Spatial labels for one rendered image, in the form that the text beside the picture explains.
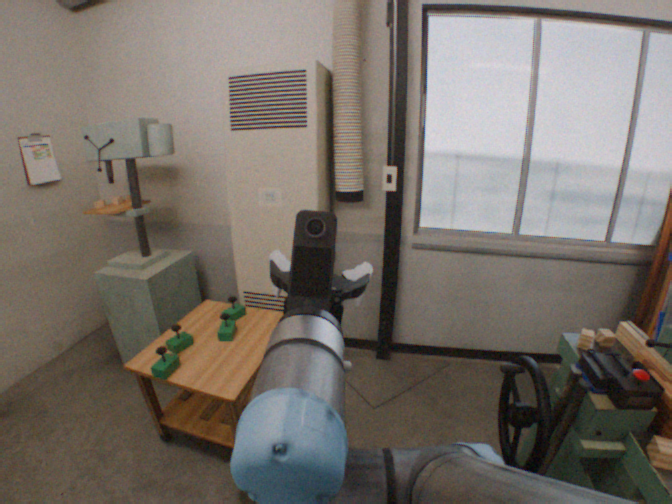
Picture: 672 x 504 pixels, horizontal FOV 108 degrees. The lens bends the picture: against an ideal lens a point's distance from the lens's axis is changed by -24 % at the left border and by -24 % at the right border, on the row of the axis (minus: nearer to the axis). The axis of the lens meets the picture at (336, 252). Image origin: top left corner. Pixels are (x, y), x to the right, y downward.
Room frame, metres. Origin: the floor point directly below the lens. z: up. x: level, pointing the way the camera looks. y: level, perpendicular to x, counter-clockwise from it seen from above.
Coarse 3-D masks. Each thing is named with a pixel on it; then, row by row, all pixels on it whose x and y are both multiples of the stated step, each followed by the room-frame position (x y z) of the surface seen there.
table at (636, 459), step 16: (576, 336) 0.67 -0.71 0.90; (560, 352) 0.67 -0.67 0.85; (576, 352) 0.60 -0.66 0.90; (608, 352) 0.59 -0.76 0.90; (624, 352) 0.58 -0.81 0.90; (576, 432) 0.38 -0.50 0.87; (640, 432) 0.33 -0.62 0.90; (656, 432) 0.32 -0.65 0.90; (576, 448) 0.36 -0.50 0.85; (592, 448) 0.34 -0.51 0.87; (608, 448) 0.33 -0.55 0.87; (624, 448) 0.32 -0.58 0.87; (640, 448) 0.30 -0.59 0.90; (640, 464) 0.28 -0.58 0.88; (640, 480) 0.26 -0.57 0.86; (656, 480) 0.24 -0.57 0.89; (656, 496) 0.22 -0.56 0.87
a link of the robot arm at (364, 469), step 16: (352, 448) 0.20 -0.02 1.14; (368, 448) 0.19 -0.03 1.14; (352, 464) 0.17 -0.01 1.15; (368, 464) 0.17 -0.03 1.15; (384, 464) 0.17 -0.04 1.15; (352, 480) 0.15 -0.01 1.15; (368, 480) 0.15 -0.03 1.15; (384, 480) 0.15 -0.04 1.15; (336, 496) 0.14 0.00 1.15; (352, 496) 0.14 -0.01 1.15; (368, 496) 0.14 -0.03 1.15; (384, 496) 0.14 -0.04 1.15
